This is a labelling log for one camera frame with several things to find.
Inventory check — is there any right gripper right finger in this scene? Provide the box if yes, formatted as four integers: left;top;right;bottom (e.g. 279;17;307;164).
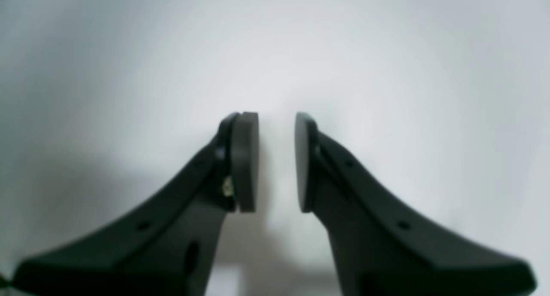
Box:
294;112;537;296

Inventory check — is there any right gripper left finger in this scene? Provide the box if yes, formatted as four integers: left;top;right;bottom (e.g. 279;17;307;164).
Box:
11;112;259;296

